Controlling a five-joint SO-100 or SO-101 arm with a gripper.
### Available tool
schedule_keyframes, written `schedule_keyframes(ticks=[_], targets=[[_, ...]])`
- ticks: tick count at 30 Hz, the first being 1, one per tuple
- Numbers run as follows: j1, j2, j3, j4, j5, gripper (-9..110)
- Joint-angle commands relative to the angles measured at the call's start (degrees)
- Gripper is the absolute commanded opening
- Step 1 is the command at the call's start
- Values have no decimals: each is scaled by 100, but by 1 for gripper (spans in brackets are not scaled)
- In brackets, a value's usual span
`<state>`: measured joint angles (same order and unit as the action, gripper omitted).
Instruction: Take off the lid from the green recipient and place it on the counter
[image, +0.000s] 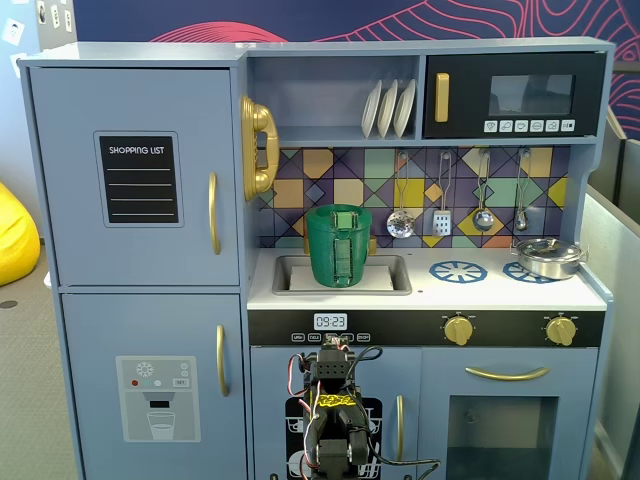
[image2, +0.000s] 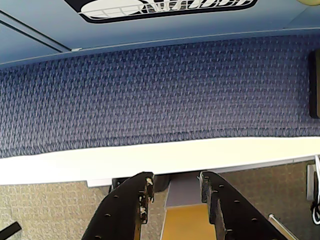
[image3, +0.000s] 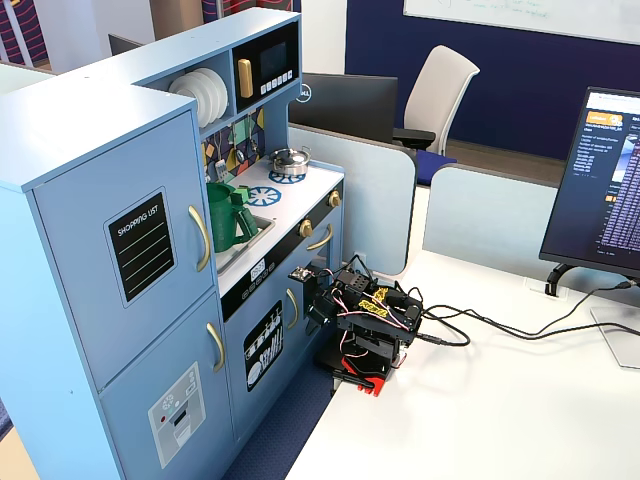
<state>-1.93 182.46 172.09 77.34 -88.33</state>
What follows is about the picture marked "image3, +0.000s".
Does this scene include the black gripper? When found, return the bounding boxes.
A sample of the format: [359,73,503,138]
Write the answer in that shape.
[303,272,352,337]

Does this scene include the silver toy pot with lid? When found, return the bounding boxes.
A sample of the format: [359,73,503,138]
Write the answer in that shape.
[268,145,314,177]

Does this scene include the red table clamp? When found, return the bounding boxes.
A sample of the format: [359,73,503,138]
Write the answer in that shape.
[332,354,389,399]

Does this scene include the silver toy sink basin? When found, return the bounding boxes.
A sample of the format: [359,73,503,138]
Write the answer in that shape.
[215,213,277,275]

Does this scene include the green plastic pitcher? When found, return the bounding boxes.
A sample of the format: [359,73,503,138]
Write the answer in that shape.
[207,194,262,254]

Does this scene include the light blue desk divider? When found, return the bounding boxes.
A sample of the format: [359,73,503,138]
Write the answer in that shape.
[287,124,418,277]
[422,163,564,261]

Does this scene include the white hanging toy spatula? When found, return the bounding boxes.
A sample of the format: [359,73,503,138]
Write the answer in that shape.
[214,132,231,181]

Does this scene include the hanging toy ladle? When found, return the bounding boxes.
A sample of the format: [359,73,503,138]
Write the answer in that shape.
[234,115,250,164]

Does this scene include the blue upholstered seat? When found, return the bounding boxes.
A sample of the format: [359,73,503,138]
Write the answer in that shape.
[415,148,459,187]

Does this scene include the black dell monitor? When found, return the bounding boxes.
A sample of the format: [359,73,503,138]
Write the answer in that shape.
[288,72,400,146]

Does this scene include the white toy plate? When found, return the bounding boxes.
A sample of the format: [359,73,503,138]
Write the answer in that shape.
[207,66,230,117]
[197,68,225,121]
[168,74,207,127]
[185,71,217,125]

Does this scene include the white office chair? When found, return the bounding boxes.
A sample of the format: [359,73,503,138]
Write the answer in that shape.
[392,44,481,157]

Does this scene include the blue wooden toy kitchen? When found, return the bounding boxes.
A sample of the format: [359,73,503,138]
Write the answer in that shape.
[0,6,346,480]

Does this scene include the silver monitor stand base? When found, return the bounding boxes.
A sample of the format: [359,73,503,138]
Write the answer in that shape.
[589,304,640,371]

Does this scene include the lit computer monitor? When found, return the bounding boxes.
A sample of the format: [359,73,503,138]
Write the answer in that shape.
[538,85,640,279]

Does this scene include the small dark background monitor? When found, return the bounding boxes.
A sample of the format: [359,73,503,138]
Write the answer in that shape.
[107,33,145,57]

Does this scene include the white whiteboard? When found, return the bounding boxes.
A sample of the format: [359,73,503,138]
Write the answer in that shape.
[402,0,640,46]

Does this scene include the gold dishwasher door handle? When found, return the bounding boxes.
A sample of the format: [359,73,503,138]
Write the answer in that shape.
[285,287,300,331]

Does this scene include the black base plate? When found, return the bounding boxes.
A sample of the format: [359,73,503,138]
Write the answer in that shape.
[313,344,346,374]

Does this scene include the gold oven door handle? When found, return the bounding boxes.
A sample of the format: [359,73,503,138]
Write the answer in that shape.
[305,223,334,252]

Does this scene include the gold curved freezer handle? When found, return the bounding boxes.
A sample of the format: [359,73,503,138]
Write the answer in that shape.
[205,322,226,374]

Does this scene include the gold curved fridge handle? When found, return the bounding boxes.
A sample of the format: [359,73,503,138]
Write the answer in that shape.
[187,204,212,274]

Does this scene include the white desk cable grommet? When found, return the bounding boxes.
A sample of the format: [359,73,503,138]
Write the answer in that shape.
[523,276,571,301]

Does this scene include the gold microwave handle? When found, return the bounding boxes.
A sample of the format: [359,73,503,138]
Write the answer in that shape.
[236,58,253,99]

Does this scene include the black usb cable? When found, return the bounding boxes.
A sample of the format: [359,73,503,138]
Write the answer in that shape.
[399,279,640,341]

